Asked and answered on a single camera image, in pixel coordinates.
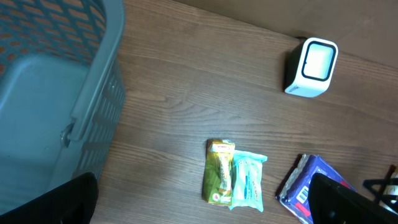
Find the red purple pad package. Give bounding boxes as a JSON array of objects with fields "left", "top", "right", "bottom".
[{"left": 276, "top": 154, "right": 356, "bottom": 224}]

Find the teal wipes packet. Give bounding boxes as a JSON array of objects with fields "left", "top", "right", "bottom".
[{"left": 228, "top": 150, "right": 267, "bottom": 212}]

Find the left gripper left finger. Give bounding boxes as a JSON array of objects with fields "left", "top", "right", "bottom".
[{"left": 1, "top": 172, "right": 99, "bottom": 224}]

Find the white barcode scanner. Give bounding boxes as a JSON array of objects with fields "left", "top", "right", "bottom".
[{"left": 284, "top": 37, "right": 339, "bottom": 98}]

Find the grey plastic mesh basket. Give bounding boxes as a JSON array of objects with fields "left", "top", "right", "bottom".
[{"left": 1, "top": 0, "right": 125, "bottom": 213}]

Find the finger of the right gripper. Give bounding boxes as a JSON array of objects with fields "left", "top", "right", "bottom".
[{"left": 363, "top": 165, "right": 397, "bottom": 204}]

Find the white tube with gold cap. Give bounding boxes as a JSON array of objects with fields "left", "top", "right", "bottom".
[{"left": 379, "top": 171, "right": 397, "bottom": 215}]

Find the green juice carton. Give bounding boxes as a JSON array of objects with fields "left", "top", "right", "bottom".
[{"left": 202, "top": 139, "right": 235, "bottom": 206}]

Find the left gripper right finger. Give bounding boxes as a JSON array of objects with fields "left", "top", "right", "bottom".
[{"left": 308, "top": 173, "right": 397, "bottom": 224}]

